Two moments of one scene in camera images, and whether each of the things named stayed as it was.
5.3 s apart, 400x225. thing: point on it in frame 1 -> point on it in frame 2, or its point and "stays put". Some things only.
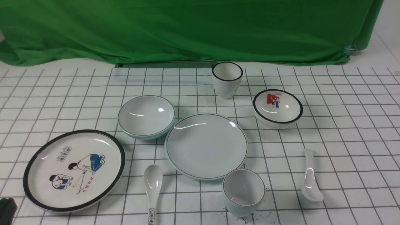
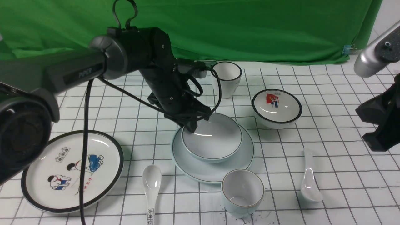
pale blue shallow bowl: x=146 y=117 -> x=218 y=139
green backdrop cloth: x=41 y=32 stays put
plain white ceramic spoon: x=310 y=188 stays put
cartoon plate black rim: x=71 y=171 stays put
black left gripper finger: x=8 y=208 -> x=171 y=93
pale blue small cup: x=243 y=191 stays put
